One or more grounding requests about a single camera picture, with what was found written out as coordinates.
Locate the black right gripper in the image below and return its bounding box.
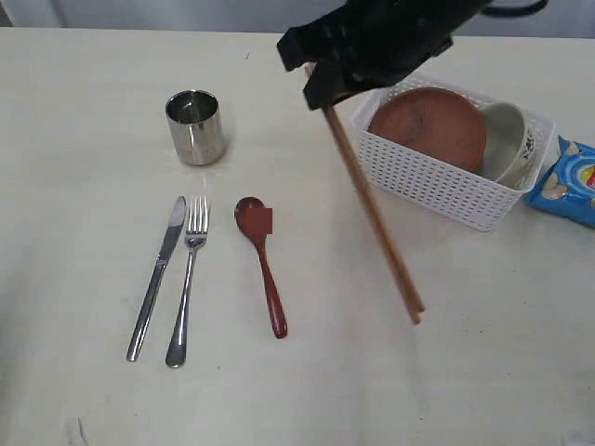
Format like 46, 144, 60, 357
276, 0, 488, 111

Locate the stainless steel cup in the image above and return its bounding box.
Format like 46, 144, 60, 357
165, 89, 226, 166

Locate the stainless steel spoon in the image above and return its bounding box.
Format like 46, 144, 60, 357
234, 197, 287, 339

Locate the stainless steel fork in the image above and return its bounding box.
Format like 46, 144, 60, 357
165, 196, 210, 368

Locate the stainless steel table knife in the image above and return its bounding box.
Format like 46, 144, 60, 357
126, 196, 186, 362

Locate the white floral ceramic bowl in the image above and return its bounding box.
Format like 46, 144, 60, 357
480, 102, 546, 190

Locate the white plastic perforated basket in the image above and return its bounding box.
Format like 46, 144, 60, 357
351, 72, 556, 231

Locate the blue Lays chips bag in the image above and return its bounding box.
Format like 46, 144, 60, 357
524, 136, 594, 228

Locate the brown round plate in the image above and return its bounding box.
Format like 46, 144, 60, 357
368, 87, 487, 173

